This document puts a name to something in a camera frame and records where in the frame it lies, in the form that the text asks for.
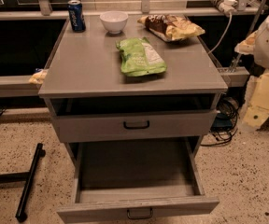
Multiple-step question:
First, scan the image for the grey drawer cabinet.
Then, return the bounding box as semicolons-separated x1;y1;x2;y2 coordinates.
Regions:
39;16;227;157

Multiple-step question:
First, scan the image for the black cable bundle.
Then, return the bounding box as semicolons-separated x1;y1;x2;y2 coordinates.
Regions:
200;96;241;147

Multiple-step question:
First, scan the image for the white bowl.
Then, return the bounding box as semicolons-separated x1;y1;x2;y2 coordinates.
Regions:
100;11;128;34

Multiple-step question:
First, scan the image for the black floor stand bar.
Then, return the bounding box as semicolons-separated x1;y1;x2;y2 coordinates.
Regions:
0;143;46;223

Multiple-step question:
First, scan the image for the blue soda can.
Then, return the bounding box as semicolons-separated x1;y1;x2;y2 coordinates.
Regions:
67;0;86;32

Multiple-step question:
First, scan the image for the green rice chip bag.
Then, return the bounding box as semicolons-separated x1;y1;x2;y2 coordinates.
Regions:
116;37;167;77

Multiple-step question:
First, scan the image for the yellow brown chip bag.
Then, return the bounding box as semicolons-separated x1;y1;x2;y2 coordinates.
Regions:
137;14;205;42

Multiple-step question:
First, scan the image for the white power cable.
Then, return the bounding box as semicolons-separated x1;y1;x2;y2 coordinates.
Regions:
206;12;234;55

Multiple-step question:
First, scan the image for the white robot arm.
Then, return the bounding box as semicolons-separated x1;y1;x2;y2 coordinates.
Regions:
234;15;269;130

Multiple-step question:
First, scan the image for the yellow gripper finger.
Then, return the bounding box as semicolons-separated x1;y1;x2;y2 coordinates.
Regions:
242;71;269;129

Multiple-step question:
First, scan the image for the grey upper drawer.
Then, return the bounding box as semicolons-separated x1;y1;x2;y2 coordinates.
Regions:
52;110;217;143

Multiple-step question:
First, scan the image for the grey metal rail frame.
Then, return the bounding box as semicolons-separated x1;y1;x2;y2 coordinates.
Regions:
0;66;249;98

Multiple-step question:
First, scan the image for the grey open middle drawer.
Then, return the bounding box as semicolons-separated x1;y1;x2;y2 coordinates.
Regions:
58;138;219;224

